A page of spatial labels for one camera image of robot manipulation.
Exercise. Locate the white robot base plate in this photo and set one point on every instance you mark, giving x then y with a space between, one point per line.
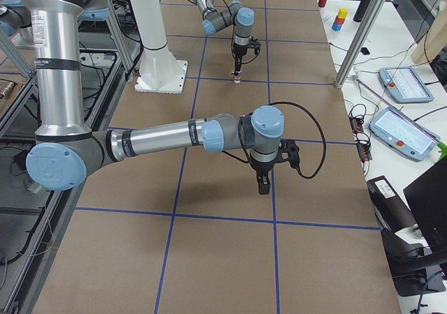
161 72

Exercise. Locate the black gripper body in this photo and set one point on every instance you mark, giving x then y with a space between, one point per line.
260 168
238 55

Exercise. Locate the near teach pendant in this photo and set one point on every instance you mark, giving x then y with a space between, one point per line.
401 135

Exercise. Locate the aluminium profile post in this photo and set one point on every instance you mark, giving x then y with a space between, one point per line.
364 29

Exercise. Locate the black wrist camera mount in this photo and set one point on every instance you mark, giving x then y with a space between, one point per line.
289 152
255 45

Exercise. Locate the stacked coloured blocks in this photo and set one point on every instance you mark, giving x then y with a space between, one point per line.
340 19

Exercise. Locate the black bottle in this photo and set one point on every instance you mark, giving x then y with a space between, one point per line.
361 10

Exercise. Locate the black monitor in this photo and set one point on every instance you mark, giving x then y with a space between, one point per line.
426 197

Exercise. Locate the far teach pendant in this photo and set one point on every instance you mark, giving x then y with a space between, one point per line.
404 85

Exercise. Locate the black office chair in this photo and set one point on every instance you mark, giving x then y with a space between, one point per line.
410 264

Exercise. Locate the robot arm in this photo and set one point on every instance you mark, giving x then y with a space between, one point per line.
67 150
235 15

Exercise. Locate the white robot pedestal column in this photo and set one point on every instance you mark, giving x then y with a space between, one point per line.
151 28

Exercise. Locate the white brass PPR valve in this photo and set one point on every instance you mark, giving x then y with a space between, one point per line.
237 76

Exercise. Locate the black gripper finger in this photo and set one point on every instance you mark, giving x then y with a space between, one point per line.
263 185

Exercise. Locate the teach pendant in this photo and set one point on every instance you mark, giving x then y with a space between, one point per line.
401 135
404 85

